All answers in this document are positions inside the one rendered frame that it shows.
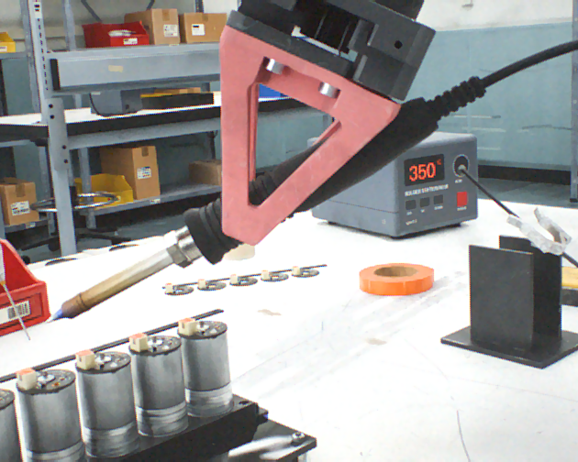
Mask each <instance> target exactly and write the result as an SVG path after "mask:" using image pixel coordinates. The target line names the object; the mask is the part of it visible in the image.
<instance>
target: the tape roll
mask: <svg viewBox="0 0 578 462"><path fill-rule="evenodd" d="M433 282H434V269H432V268H430V267H427V266H423V265H419V264H413V263H386V264H379V265H374V266H370V267H367V268H365V269H362V270H361V271H360V272H359V285H360V289H361V290H362V291H363V292H367V293H370V294H374V295H382V296H405V295H412V294H418V293H421V292H426V291H428V290H430V289H431V288H432V287H433Z"/></svg>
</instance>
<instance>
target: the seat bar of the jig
mask: <svg viewBox="0 0 578 462"><path fill-rule="evenodd" d="M232 397H233V408H232V409H231V410H230V411H228V412H225V413H223V414H220V415H216V416H210V417H196V416H192V415H189V414H188V423H189V425H188V426H187V428H185V429H184V430H182V431H181V432H179V433H177V434H171V435H167V436H159V437H152V436H146V435H142V434H139V447H138V448H137V449H136V450H134V451H133V452H131V453H129V454H126V455H124V456H118V457H113V458H94V457H91V456H88V455H86V451H85V443H84V442H83V445H84V453H85V462H164V461H166V460H168V459H171V458H173V457H176V456H179V455H180V454H182V453H184V452H187V451H189V450H191V449H193V448H196V447H198V446H201V445H203V444H205V443H207V442H210V441H212V440H214V439H216V438H219V437H220V436H222V435H226V434H228V433H230V432H233V431H235V430H237V429H239V428H241V427H243V426H245V425H247V424H251V423H253V422H255V421H257V419H256V407H255V401H251V400H248V399H246V398H243V397H241V396H238V395H236V394H234V393H232Z"/></svg>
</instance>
